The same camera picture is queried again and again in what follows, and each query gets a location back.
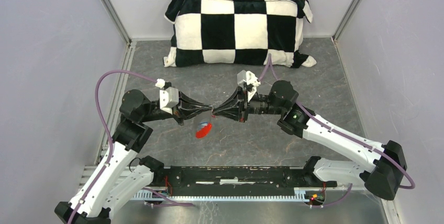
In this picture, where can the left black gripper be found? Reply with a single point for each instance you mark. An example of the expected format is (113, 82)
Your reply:
(180, 112)

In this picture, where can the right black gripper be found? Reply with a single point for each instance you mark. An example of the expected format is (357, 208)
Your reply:
(236, 108)

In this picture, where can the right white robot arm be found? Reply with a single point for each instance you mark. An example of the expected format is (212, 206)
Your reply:
(379, 167)

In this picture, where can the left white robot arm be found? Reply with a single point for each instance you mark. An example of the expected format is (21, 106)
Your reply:
(101, 198)

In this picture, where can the black and white checkered pillow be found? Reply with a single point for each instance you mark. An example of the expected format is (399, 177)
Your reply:
(250, 32)

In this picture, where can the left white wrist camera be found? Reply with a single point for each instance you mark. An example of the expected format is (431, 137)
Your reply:
(168, 96)

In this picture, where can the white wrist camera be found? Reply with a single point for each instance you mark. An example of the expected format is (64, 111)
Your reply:
(249, 82)
(168, 96)

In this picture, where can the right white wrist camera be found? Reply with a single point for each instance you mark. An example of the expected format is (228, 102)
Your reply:
(249, 82)

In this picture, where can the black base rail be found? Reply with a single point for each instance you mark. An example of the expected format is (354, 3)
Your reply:
(237, 180)

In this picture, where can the white toothed cable duct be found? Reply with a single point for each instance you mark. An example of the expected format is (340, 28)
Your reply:
(296, 196)

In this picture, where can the left aluminium corner post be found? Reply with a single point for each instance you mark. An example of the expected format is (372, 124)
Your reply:
(117, 21)

